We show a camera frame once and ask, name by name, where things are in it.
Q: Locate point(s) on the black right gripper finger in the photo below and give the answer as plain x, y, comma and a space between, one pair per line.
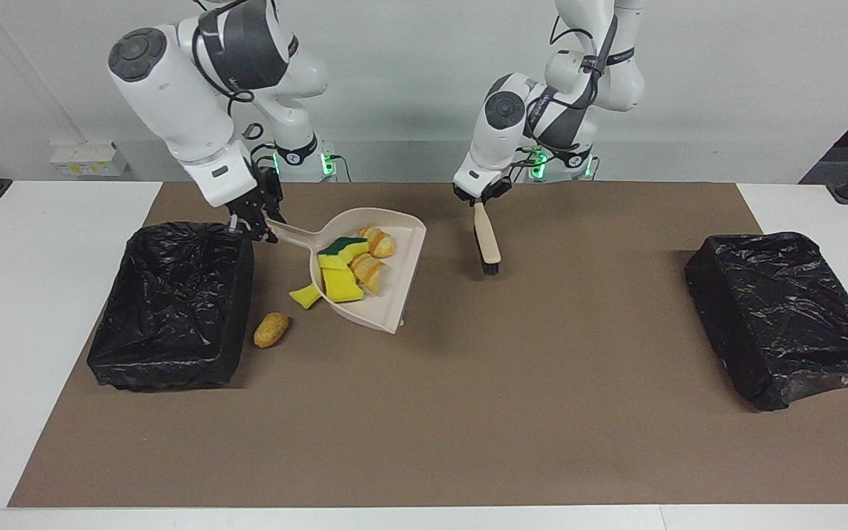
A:
274, 219
244, 222

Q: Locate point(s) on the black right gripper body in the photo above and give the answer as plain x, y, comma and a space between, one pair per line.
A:
263, 190

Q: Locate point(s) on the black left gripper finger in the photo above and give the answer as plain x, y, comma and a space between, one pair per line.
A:
466, 195
492, 197

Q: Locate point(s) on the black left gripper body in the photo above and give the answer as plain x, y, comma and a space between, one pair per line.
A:
489, 184

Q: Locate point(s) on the yellow green-backed sponge piece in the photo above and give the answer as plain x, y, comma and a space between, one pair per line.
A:
343, 252

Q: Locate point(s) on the small yellow sponge wedge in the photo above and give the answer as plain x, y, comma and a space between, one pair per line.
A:
303, 297

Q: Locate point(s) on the croissant piece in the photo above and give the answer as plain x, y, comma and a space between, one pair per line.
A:
369, 271
378, 241

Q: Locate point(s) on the beige plastic dustpan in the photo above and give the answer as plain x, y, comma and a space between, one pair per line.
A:
402, 280

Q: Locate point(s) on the golden oval bread roll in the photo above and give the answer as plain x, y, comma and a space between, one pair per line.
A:
271, 329

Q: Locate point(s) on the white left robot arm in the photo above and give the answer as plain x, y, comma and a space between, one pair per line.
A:
505, 110

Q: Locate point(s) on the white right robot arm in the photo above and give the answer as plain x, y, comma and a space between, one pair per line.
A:
174, 96

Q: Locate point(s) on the black bag lined bin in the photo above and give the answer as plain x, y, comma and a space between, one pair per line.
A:
174, 309
785, 316

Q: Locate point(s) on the brown table mat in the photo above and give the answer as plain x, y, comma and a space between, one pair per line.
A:
394, 456

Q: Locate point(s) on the white wall socket box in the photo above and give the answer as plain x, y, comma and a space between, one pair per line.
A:
89, 158

